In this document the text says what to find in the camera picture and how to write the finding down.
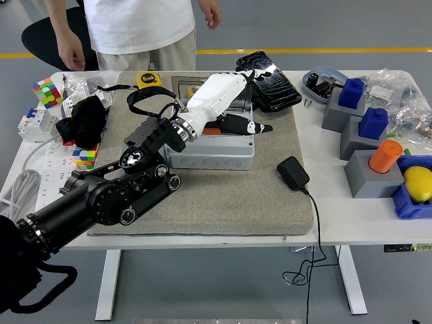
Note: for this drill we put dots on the blue-grey oval dish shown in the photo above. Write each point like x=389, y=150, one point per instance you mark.
x=329, y=71

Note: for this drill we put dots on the black office chair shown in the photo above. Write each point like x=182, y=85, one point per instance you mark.
x=37, y=37

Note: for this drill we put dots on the person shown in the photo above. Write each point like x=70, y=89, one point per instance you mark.
x=135, y=23

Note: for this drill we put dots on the blue block battery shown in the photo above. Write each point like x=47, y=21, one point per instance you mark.
x=373, y=125
x=351, y=94

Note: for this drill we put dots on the orange cylinder battery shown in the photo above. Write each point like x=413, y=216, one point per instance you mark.
x=384, y=157
x=212, y=131

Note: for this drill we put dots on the person's left hand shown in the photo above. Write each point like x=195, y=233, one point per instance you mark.
x=213, y=17

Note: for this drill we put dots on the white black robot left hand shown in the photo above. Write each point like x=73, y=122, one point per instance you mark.
x=212, y=98

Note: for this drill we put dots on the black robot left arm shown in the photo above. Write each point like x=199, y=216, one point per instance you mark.
x=101, y=202

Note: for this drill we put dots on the person's left forearm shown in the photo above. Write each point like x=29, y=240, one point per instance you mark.
x=206, y=2

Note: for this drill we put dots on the person's right hand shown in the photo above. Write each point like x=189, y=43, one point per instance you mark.
x=74, y=57

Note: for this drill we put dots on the blue plastic bin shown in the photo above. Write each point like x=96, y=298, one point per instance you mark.
x=405, y=206

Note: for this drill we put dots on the glossy black case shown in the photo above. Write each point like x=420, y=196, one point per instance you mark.
x=280, y=91

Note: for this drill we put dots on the white power strip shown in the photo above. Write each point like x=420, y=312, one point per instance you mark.
x=54, y=168

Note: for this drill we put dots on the transparent hinged box lid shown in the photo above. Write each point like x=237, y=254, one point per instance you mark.
x=177, y=88

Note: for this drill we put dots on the yellow lemon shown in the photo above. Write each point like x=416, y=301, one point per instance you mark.
x=418, y=184

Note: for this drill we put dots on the small round yellow tape measure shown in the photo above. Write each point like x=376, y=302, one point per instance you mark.
x=191, y=92

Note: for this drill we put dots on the clear bag of parts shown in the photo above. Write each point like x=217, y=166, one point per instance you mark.
x=413, y=123
x=388, y=87

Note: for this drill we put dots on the black desk control panel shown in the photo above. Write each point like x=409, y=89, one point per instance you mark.
x=405, y=248

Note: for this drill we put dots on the small screwdriver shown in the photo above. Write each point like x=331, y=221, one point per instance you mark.
x=63, y=84

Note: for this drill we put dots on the colourful puzzle cube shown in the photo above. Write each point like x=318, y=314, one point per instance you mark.
x=86, y=157
x=47, y=92

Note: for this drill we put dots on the black power adapter plug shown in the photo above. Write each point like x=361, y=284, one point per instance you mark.
x=293, y=173

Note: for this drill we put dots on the grey cube holder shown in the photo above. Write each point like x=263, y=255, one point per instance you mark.
x=334, y=114
x=368, y=182
x=351, y=141

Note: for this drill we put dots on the clear plastic bag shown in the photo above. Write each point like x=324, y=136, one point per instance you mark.
x=84, y=79

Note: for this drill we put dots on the black cylindrical capacitor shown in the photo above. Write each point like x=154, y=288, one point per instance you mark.
x=312, y=79

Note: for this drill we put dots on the grey plastic junction box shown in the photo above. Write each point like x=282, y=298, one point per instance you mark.
x=219, y=158

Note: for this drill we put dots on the white table leg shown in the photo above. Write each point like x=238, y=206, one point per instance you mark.
x=352, y=283
x=108, y=283

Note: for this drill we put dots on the white circuit breaker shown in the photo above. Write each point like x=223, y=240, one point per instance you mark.
x=33, y=125

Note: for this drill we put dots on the white purple packet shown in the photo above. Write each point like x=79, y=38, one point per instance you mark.
x=72, y=101

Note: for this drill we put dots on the person's right forearm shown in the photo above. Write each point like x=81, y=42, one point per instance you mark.
x=62, y=23

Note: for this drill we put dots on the grey-brown mat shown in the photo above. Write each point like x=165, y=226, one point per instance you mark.
x=236, y=202

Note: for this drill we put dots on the brown electronic parts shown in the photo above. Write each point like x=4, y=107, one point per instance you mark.
x=323, y=87

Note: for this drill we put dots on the black cloth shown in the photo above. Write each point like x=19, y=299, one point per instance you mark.
x=82, y=125

